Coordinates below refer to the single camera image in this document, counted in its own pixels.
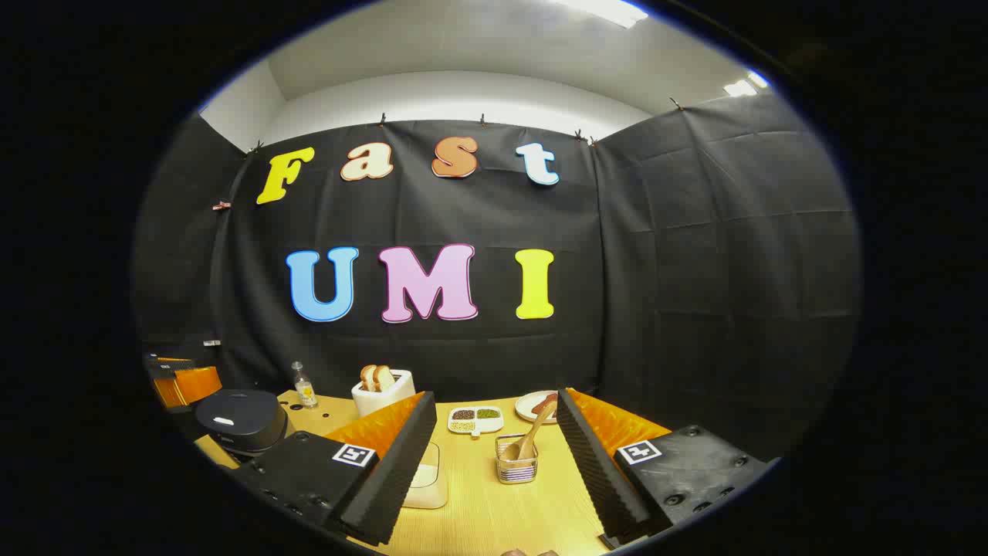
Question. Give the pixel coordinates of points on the ceiling light panel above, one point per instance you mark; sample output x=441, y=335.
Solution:
x=606, y=9
x=745, y=85

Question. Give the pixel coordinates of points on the red meat slice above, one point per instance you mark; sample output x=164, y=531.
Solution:
x=544, y=403

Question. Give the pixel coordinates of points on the white divided dish of beans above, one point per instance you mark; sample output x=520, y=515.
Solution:
x=475, y=421

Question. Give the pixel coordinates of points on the small glass bottle yellow label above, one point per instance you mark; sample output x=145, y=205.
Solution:
x=306, y=392

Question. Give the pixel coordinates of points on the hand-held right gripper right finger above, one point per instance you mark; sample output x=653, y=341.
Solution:
x=598, y=479

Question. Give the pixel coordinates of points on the wooden spoon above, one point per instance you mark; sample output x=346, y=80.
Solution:
x=528, y=445

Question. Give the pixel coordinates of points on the white round plate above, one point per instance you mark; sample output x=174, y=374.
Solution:
x=526, y=408

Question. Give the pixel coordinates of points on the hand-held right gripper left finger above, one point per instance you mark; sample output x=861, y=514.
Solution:
x=395, y=475

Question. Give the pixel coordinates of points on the white toaster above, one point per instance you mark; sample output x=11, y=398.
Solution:
x=382, y=401

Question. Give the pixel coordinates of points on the black rice cooker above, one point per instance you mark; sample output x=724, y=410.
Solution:
x=239, y=418

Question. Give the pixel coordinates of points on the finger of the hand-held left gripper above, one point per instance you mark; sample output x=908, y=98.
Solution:
x=197, y=384

